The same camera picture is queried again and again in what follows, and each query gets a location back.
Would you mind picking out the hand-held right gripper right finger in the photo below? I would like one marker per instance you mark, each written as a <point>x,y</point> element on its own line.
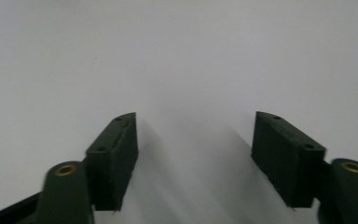
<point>287,161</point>

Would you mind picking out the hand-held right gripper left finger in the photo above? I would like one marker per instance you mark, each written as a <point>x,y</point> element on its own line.
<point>112,161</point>

